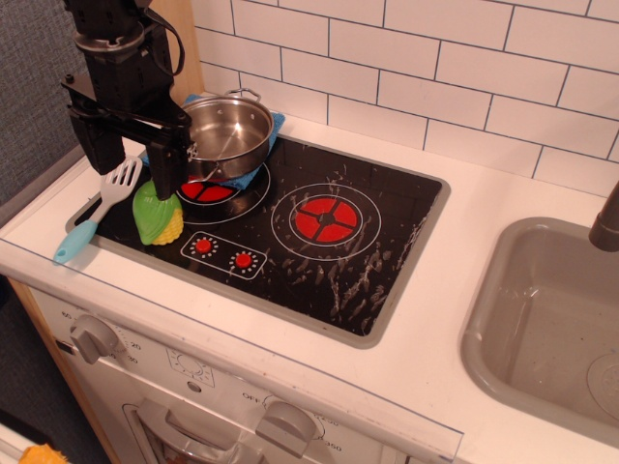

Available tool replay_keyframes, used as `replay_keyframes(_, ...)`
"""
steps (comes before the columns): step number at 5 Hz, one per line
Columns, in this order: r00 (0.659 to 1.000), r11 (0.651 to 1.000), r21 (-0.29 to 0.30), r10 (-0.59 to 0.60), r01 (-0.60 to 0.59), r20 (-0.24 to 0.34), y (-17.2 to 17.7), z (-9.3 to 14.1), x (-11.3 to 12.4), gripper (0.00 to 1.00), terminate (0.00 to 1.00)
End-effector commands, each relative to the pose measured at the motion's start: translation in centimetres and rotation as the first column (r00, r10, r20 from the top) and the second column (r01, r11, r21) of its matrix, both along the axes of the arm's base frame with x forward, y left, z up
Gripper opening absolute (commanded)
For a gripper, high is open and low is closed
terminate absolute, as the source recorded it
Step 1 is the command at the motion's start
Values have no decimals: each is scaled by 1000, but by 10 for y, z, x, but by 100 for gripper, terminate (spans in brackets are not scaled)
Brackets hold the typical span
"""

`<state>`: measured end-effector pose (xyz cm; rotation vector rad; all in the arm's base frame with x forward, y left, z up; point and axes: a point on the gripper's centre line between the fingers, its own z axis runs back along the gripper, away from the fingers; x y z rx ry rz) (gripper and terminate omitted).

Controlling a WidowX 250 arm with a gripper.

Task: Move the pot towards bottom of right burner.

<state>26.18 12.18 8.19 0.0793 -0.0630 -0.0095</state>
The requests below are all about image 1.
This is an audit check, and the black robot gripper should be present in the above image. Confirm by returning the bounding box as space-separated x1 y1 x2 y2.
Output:
63 22 192 200

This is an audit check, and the stainless steel pot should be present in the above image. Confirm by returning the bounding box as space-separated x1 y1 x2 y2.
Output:
181 87 276 183

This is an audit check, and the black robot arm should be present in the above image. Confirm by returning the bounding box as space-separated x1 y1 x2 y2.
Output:
62 1 192 200

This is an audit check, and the toy corn with green husk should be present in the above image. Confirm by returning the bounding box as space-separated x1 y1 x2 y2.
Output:
133 180 184 246

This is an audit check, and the blue cloth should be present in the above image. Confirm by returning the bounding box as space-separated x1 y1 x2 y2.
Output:
182 93 286 190

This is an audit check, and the red left stove knob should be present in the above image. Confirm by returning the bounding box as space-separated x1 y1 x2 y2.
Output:
194 238 213 254

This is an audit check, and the red stove knob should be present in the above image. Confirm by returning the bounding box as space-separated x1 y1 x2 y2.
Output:
234 252 253 270
194 238 213 254

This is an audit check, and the wooden side panel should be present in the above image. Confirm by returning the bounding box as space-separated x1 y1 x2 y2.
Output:
151 0 204 104

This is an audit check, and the red right stove knob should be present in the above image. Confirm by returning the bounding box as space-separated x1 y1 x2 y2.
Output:
234 252 253 270

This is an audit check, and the grey timer knob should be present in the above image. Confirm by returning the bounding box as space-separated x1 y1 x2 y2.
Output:
70 315 119 364

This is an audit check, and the black toy stovetop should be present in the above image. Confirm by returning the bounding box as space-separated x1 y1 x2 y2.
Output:
93 138 451 349

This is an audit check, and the yellow object at corner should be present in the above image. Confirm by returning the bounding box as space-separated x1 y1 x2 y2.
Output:
18 444 69 464

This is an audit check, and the grey oven temperature knob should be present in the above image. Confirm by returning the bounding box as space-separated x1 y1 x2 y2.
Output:
255 401 317 458

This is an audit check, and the grey sink basin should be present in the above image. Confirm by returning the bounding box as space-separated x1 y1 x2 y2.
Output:
461 217 618 447

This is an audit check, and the grey faucet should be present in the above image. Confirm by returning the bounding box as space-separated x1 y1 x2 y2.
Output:
588 184 619 252

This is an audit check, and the grey spatula with blue handle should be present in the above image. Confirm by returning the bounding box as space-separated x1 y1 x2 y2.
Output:
52 155 144 266

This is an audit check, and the black cable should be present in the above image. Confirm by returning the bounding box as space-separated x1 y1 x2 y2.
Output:
139 4 187 77

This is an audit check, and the grey oven door handle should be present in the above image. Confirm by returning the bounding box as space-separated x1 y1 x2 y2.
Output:
135 400 267 463

